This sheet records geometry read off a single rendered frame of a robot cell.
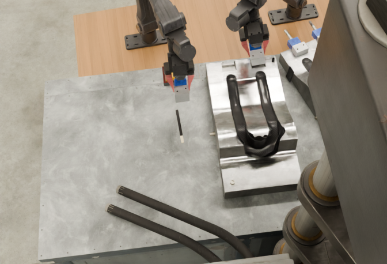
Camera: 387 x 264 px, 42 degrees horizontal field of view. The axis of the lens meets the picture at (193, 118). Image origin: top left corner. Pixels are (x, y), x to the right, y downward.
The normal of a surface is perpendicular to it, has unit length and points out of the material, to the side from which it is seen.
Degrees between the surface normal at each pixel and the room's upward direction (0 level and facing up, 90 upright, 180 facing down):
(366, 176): 90
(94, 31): 0
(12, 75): 0
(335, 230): 0
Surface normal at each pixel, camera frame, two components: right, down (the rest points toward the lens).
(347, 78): -0.99, 0.11
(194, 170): -0.04, -0.50
